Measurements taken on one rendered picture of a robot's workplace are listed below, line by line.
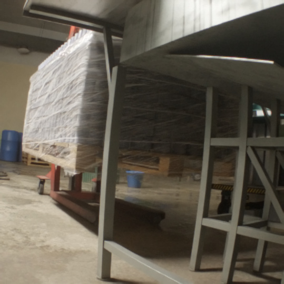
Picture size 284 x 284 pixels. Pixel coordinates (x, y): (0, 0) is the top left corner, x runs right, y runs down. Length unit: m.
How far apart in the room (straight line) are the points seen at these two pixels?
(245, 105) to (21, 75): 9.83
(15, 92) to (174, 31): 9.79
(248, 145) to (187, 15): 0.54
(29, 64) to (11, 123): 2.14
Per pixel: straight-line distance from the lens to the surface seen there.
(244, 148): 1.14
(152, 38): 0.94
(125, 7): 1.22
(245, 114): 1.15
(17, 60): 10.75
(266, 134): 2.81
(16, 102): 10.47
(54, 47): 10.28
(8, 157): 9.10
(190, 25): 0.80
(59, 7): 1.29
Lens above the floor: 0.48
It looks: 4 degrees up
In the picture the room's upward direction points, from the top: 5 degrees clockwise
